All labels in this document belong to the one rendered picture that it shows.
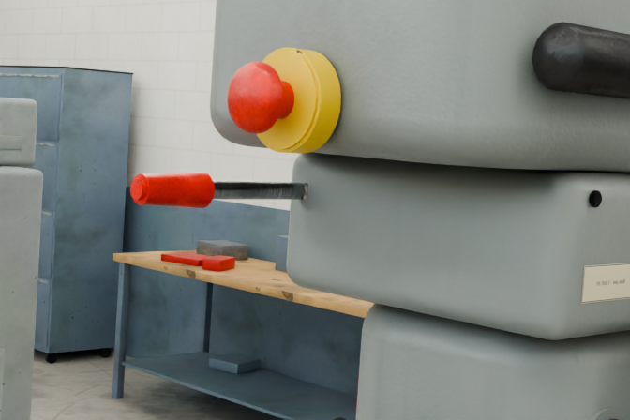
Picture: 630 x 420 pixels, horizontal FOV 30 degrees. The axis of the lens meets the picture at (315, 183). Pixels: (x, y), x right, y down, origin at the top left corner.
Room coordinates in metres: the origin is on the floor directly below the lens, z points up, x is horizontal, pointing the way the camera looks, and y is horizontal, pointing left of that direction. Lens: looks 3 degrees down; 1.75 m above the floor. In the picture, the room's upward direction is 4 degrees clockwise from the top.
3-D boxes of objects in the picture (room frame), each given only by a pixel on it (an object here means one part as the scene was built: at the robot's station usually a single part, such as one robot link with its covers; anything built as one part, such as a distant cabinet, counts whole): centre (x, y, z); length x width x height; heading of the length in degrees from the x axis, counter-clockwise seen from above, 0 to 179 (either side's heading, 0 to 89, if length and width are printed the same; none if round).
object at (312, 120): (0.68, 0.02, 1.76); 0.06 x 0.02 x 0.06; 44
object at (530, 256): (0.87, -0.18, 1.68); 0.34 x 0.24 x 0.10; 134
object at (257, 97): (0.66, 0.03, 1.76); 0.04 x 0.03 x 0.04; 44
